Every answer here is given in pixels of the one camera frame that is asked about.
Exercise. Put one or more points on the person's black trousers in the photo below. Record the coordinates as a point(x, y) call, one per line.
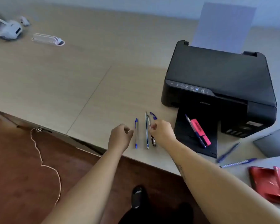
point(154, 215)

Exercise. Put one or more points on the dark striped slim pen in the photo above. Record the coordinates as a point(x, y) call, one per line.
point(146, 132)

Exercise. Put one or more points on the person's left black shoe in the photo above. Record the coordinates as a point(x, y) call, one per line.
point(138, 197)

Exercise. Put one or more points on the white paper sheet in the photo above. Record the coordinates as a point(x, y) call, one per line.
point(224, 25)

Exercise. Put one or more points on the blue pen clear barrel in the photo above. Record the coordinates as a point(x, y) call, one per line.
point(193, 125)

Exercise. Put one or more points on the grey pen holder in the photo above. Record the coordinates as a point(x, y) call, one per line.
point(273, 142)

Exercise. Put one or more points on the red hole punch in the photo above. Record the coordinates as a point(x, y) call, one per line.
point(266, 181)

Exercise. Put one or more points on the person's right hand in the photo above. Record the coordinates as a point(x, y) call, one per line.
point(164, 134)

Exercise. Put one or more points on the slim clear pen blue ends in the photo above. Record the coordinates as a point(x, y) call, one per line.
point(136, 137)

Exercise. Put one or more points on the pink highlighter marker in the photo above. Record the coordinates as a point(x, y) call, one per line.
point(200, 131)

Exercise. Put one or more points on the black printer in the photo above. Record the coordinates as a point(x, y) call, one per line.
point(219, 72)

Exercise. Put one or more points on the person's left forearm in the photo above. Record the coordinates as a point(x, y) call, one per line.
point(91, 188)

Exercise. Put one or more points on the white headset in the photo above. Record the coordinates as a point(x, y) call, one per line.
point(10, 29)

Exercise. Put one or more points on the person's left hand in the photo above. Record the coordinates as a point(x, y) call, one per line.
point(120, 137)

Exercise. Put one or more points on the person's right forearm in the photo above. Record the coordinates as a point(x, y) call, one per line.
point(214, 188)

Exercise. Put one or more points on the light wooden desk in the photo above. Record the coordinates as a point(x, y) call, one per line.
point(84, 67)

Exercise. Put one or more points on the blue white striped pen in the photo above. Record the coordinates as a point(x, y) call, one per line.
point(238, 163)

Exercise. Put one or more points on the solid blue pen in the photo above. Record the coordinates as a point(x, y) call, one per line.
point(227, 153)

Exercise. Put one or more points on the small white controller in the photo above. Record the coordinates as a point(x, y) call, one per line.
point(24, 20)

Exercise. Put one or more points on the clear pen black grip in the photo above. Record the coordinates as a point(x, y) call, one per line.
point(153, 141)

